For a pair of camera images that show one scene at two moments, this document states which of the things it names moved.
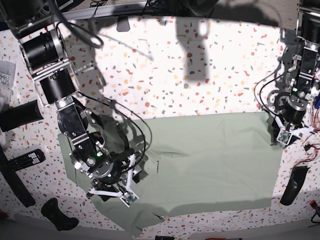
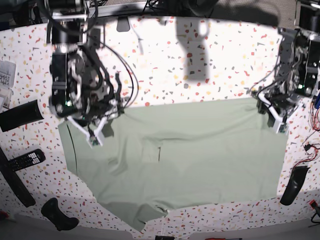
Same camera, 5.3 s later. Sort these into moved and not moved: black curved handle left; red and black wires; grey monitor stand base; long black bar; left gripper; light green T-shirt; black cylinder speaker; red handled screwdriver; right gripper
Moved: left gripper; light green T-shirt; right gripper
Not moved: red and black wires; black curved handle left; long black bar; grey monitor stand base; red handled screwdriver; black cylinder speaker
